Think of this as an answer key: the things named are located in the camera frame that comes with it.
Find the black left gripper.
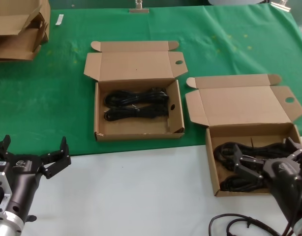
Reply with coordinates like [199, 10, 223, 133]
[0, 134, 72, 223]

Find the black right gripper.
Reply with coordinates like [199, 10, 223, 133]
[232, 137, 302, 222]

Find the black power cable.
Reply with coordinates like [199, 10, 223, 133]
[213, 141, 291, 193]
[103, 88, 170, 121]

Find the open cardboard box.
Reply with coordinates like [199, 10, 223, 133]
[185, 74, 302, 197]

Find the open cardboard box torn corner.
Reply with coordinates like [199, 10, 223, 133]
[82, 40, 189, 142]

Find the green table cloth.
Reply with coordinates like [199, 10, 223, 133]
[0, 3, 302, 157]

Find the metal table clamp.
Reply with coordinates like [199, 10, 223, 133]
[129, 0, 150, 13]

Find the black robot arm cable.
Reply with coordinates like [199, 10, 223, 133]
[209, 213, 293, 236]

